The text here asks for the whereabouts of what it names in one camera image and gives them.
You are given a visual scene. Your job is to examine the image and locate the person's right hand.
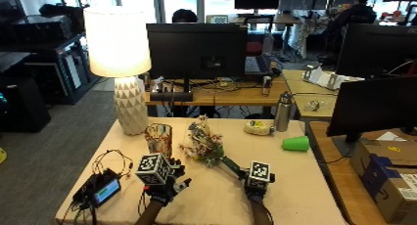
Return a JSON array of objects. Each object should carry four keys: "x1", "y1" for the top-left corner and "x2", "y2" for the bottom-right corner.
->
[{"x1": 237, "y1": 169, "x2": 277, "y2": 199}]

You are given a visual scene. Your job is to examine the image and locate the person's left hand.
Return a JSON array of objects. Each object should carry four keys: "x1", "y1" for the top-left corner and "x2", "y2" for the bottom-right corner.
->
[{"x1": 141, "y1": 157, "x2": 193, "y2": 205}]

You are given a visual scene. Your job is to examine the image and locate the dried flower bouquet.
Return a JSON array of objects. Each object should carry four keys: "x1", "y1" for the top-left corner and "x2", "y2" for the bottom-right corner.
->
[{"x1": 179, "y1": 114, "x2": 248, "y2": 180}]

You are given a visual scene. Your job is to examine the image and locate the white marker cube right glove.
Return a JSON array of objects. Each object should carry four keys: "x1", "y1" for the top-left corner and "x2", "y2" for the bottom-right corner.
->
[{"x1": 248, "y1": 159, "x2": 272, "y2": 184}]

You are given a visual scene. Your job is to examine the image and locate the white marker cube glove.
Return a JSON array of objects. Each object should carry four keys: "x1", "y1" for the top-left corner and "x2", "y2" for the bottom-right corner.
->
[
  {"x1": 135, "y1": 153, "x2": 173, "y2": 186},
  {"x1": 248, "y1": 159, "x2": 272, "y2": 184}
]

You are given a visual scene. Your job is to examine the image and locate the white marker cube left glove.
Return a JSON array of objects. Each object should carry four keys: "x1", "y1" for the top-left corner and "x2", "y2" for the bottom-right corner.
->
[{"x1": 135, "y1": 153, "x2": 173, "y2": 186}]

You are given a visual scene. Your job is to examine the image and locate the beige tablecloth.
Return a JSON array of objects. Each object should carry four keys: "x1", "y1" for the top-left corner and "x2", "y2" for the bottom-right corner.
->
[{"x1": 55, "y1": 116, "x2": 349, "y2": 225}]

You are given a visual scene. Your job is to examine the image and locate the patterned glass vase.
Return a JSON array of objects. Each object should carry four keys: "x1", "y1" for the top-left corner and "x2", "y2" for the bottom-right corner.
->
[{"x1": 144, "y1": 122, "x2": 175, "y2": 158}]

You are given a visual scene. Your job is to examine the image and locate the white yellow tape roll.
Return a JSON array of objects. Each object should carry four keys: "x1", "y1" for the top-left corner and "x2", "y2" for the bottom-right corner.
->
[{"x1": 243, "y1": 119, "x2": 276, "y2": 137}]

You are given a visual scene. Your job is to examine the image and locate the green plastic cup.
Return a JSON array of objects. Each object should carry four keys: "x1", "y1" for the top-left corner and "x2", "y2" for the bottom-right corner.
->
[{"x1": 280, "y1": 135, "x2": 312, "y2": 153}]

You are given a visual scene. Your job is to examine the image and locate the black device with screen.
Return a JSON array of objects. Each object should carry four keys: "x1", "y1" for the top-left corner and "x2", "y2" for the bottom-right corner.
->
[{"x1": 72, "y1": 168, "x2": 123, "y2": 209}]

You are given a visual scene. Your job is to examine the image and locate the steel water bottle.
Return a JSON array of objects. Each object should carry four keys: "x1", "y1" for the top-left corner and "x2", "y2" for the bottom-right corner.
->
[{"x1": 273, "y1": 91, "x2": 296, "y2": 133}]

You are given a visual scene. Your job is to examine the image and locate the wooden desk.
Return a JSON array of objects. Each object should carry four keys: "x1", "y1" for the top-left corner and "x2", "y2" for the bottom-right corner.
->
[{"x1": 145, "y1": 75, "x2": 292, "y2": 118}]

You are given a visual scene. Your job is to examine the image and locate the small silver gadget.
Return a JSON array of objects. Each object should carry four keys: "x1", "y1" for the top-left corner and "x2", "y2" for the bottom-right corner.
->
[{"x1": 304, "y1": 100, "x2": 324, "y2": 113}]

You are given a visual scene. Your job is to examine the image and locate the cardboard box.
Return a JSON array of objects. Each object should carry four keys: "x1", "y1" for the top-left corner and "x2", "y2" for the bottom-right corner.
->
[{"x1": 349, "y1": 139, "x2": 417, "y2": 225}]

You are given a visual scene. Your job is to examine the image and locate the white table lamp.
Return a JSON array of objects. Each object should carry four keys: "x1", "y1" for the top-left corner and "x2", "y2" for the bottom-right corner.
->
[{"x1": 83, "y1": 5, "x2": 152, "y2": 137}]

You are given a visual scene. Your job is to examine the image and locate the white folded stand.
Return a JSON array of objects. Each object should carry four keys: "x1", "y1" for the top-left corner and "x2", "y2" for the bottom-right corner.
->
[{"x1": 302, "y1": 64, "x2": 365, "y2": 91}]

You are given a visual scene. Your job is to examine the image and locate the black computer monitor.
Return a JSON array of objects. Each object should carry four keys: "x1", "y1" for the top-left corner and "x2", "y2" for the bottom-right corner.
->
[
  {"x1": 326, "y1": 75, "x2": 417, "y2": 144},
  {"x1": 147, "y1": 22, "x2": 249, "y2": 93},
  {"x1": 334, "y1": 22, "x2": 417, "y2": 80}
]

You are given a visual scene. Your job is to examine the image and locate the black computer tower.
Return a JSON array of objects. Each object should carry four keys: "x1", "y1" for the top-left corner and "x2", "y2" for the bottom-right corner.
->
[{"x1": 0, "y1": 76, "x2": 52, "y2": 133}]

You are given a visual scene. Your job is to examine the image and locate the black storage shelf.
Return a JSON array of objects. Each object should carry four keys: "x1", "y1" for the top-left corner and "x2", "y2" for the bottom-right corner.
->
[{"x1": 0, "y1": 4, "x2": 100, "y2": 106}]

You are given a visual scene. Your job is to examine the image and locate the printed marker board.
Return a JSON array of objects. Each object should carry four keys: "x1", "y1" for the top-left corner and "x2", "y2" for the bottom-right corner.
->
[{"x1": 207, "y1": 14, "x2": 231, "y2": 24}]

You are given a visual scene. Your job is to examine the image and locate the black device cables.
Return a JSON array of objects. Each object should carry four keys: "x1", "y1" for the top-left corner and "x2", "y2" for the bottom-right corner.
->
[{"x1": 91, "y1": 149, "x2": 135, "y2": 180}]

